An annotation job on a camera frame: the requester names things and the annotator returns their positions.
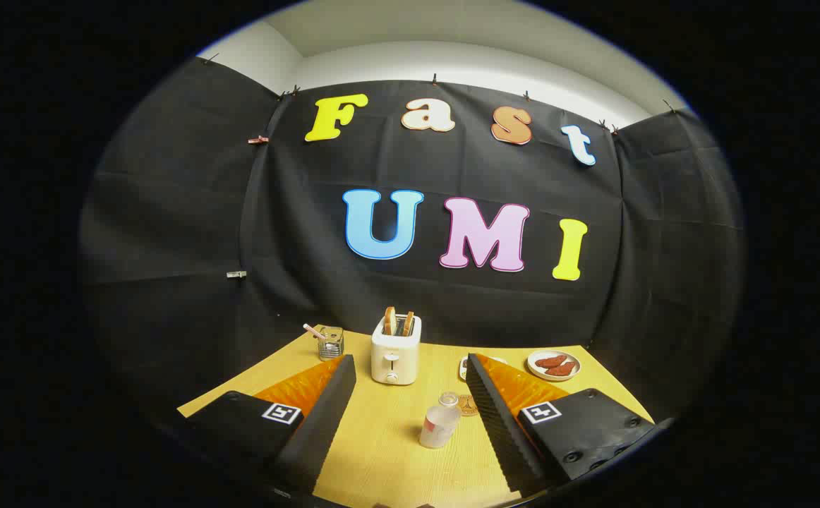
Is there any metal mesh basket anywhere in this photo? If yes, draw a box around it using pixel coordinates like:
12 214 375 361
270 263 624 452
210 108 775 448
318 327 345 362

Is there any round white plate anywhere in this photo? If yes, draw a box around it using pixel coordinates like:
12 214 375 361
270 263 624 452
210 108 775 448
526 350 581 382

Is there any clear plastic juice bottle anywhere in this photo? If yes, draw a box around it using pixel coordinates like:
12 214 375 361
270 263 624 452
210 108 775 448
419 392 462 449

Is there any white toaster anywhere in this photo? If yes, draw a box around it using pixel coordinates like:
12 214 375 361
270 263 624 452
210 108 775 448
371 314 423 386

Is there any wooden table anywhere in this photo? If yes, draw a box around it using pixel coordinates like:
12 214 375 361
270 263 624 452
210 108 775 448
177 325 656 508

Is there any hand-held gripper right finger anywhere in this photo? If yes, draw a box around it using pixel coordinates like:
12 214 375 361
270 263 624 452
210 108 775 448
465 353 658 498

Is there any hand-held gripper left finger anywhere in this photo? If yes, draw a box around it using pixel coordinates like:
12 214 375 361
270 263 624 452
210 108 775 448
184 354 357 495

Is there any small white divided dish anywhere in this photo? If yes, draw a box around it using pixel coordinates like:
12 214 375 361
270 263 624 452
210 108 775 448
459 355 508 382

